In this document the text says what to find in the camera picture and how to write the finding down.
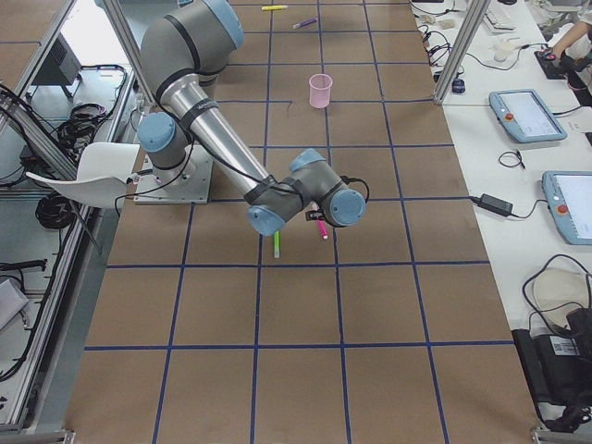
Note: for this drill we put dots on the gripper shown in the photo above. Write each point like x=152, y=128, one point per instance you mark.
x=316, y=215

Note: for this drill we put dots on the pink pen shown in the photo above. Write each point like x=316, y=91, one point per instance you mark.
x=322, y=229

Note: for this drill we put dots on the purple pen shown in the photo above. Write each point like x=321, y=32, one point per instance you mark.
x=305, y=23

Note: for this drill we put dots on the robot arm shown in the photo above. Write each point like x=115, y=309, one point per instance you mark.
x=183, y=52

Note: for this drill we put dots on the pink mesh cup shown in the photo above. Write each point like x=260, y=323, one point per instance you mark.
x=319, y=90

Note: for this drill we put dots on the teach pendant near cup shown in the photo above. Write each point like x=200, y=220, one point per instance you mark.
x=525, y=116

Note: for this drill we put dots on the green pen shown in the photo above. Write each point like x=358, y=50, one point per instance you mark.
x=276, y=245

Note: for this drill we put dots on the black power adapter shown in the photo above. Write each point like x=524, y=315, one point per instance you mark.
x=492, y=204

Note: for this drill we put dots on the yellow pen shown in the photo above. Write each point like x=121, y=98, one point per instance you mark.
x=271, y=8

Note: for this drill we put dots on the white chair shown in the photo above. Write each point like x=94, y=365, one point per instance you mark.
x=102, y=175

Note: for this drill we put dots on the teach pendant far side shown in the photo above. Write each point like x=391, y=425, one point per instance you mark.
x=569, y=199

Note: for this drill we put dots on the black equipment box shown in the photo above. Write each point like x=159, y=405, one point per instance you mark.
x=557, y=368

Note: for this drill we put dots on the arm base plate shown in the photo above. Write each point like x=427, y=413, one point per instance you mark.
x=175, y=179

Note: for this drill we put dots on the aluminium frame post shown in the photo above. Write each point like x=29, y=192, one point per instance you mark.
x=474, y=14

